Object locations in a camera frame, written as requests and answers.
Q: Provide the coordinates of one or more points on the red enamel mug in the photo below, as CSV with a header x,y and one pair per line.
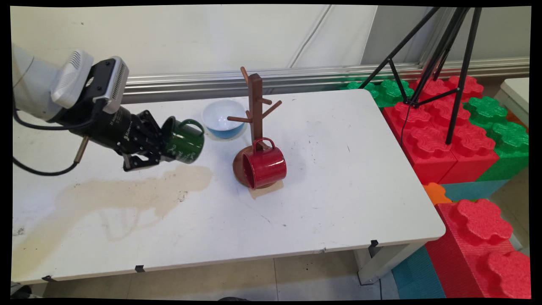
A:
x,y
269,167

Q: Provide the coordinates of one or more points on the white and blue bowl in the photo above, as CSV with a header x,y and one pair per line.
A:
x,y
220,116

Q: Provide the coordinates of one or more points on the black table edge clip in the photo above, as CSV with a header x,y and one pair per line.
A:
x,y
48,278
139,268
373,243

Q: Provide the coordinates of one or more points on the black tripod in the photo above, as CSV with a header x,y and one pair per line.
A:
x,y
465,63

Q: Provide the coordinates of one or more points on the tall red foam block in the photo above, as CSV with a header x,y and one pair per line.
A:
x,y
465,254

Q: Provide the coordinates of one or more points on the white side table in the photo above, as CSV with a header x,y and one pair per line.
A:
x,y
516,91

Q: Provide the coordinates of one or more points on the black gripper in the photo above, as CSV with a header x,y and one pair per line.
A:
x,y
114,129

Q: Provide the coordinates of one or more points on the large green foam block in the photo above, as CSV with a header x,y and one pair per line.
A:
x,y
508,140

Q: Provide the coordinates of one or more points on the blue foam block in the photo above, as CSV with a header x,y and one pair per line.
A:
x,y
417,275

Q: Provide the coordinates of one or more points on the green enamel mug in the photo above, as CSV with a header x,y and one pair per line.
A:
x,y
186,146

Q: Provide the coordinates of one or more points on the teal foam block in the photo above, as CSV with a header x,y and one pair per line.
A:
x,y
470,190

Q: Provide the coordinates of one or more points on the orange foam block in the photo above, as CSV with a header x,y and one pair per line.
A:
x,y
435,192

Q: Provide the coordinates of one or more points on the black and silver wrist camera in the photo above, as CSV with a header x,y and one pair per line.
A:
x,y
110,80

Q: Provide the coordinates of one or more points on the dark grey bag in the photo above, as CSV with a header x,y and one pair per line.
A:
x,y
21,292

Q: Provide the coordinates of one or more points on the white table leg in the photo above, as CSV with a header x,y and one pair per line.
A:
x,y
381,262

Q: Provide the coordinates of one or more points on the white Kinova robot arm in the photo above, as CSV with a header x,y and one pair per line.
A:
x,y
34,89

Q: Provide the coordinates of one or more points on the brown wooden mug tree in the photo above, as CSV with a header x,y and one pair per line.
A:
x,y
255,106

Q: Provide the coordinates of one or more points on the large red foam block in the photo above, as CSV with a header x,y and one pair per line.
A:
x,y
427,144

